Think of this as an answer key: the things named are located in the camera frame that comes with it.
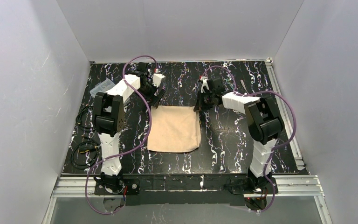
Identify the beige cloth napkin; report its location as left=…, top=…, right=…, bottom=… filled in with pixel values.
left=147, top=105, right=201, bottom=153

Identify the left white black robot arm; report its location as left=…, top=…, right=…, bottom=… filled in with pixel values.
left=93, top=63, right=165, bottom=176

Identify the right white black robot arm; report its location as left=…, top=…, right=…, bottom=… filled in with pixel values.
left=193, top=77, right=284, bottom=178

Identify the clear plastic screw box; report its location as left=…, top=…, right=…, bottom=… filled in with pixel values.
left=89, top=79, right=116, bottom=98

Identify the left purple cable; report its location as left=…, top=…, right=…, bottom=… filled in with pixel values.
left=84, top=55, right=159, bottom=216

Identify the purple cable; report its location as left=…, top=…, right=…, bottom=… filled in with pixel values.
left=84, top=55, right=159, bottom=216
left=199, top=65, right=297, bottom=214

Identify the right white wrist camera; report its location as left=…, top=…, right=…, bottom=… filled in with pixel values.
left=199, top=77, right=209, bottom=93

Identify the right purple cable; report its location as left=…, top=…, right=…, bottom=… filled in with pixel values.
left=199, top=65, right=297, bottom=214

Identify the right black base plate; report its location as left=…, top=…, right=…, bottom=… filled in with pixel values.
left=225, top=176, right=279, bottom=195

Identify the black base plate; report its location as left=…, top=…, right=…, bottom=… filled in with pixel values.
left=225, top=176, right=279, bottom=195
left=93, top=176, right=140, bottom=196

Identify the black coiled cable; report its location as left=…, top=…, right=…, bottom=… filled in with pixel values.
left=70, top=105, right=103, bottom=171

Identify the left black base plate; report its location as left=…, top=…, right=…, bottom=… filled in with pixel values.
left=93, top=176, right=140, bottom=196

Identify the aluminium frame rail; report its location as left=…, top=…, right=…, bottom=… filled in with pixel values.
left=52, top=174, right=324, bottom=197

